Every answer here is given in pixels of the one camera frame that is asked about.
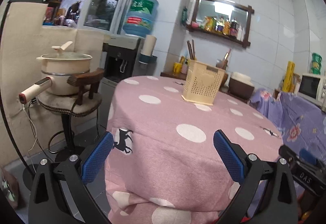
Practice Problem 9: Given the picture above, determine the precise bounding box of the yellow oil bottle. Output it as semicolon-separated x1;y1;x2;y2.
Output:
223;19;230;36

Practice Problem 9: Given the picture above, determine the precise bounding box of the cream brown rice cooker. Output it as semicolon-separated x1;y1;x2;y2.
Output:
228;72;255;101

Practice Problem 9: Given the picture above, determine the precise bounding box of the yellow mug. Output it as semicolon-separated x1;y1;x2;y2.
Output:
173;62;183;74

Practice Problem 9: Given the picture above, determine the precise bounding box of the cream electric cooking pot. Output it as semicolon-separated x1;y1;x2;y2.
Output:
18;41;92;104

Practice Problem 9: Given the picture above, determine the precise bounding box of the paper cup stack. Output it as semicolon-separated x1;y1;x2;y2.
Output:
140;35;157;57

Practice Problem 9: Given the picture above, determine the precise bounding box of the blue water jug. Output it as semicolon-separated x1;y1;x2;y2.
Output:
122;0;159;38

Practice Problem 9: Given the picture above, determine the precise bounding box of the brown wooden chopstick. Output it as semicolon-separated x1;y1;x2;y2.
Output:
191;39;196;60
187;40;194;60
221;49;231;70

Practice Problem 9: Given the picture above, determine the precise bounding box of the pink polka dot tablecloth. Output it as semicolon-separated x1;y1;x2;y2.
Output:
105;76;282;223

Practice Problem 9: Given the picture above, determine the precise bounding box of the yellow roll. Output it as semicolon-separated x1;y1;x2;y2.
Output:
282;61;295;92

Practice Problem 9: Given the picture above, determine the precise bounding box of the wooden wall shelf frame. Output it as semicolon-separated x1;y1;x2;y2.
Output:
186;0;255;48

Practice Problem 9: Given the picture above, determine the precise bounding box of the purple floral cloth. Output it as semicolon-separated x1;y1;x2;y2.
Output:
249;89;325;162

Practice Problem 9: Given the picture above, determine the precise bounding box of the cream plastic utensil holder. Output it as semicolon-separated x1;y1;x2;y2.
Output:
182;60;225;106

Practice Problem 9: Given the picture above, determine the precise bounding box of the grey water dispenser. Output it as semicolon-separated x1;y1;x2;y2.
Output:
98;34;157;113

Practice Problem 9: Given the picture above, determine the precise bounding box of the dark soy sauce bottle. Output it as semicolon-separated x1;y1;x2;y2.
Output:
229;19;239;38

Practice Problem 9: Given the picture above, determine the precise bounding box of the dark wooden stool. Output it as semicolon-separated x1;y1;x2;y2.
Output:
67;68;105;106

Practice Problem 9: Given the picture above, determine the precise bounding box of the white microwave oven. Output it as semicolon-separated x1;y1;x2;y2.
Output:
295;73;325;107

